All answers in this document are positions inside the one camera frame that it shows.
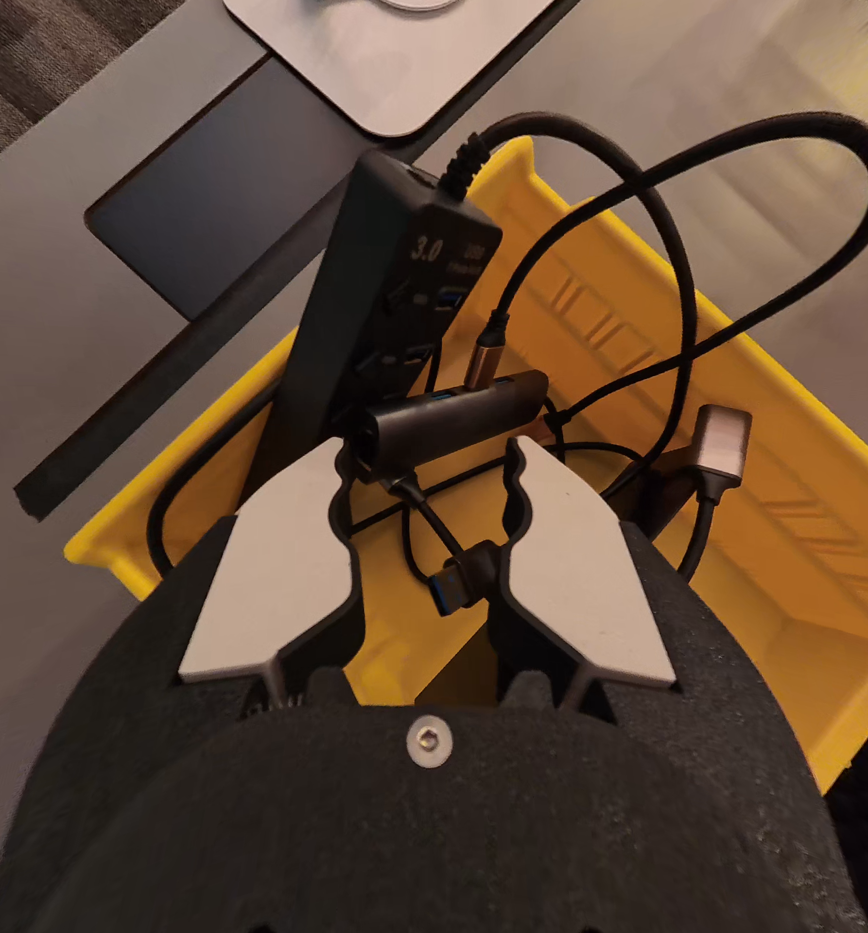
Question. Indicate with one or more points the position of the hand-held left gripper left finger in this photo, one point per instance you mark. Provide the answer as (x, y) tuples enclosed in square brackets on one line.
[(273, 583)]

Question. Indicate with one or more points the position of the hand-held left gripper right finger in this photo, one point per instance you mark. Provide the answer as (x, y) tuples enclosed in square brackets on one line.
[(587, 583)]

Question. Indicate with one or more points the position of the yellow plastic bin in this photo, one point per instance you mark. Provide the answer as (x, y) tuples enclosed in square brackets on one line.
[(769, 583)]

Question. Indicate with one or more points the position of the grey usb hub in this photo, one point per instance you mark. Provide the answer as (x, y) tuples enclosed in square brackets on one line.
[(463, 419)]

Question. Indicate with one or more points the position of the white stand base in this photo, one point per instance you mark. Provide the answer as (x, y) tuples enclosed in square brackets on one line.
[(390, 65)]

